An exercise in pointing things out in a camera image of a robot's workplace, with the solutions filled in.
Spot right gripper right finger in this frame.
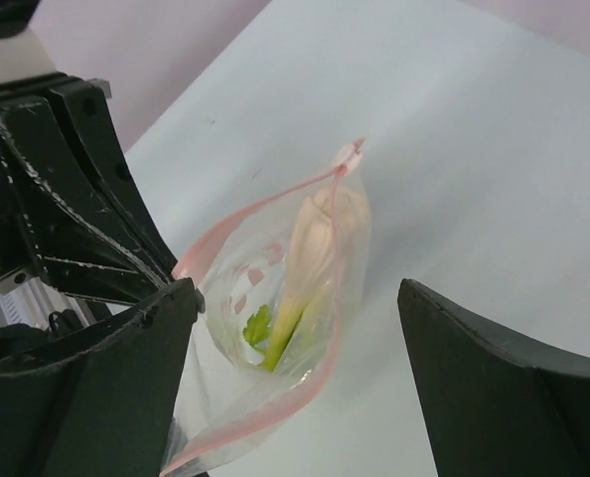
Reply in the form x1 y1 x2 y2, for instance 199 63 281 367
397 279 590 476

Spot green lettuce cabbage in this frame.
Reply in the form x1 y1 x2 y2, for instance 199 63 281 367
242 304 272 357

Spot clear pink zip top bag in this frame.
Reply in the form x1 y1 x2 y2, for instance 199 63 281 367
161 141 371 476

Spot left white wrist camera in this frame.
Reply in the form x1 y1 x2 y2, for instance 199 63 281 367
0 0 57 84

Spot white green leek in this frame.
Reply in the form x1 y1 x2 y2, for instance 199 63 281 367
261 186 370 372

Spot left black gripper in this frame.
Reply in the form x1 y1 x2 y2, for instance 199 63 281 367
0 74 174 303

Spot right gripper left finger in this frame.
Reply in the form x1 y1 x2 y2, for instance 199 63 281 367
0 279 199 476

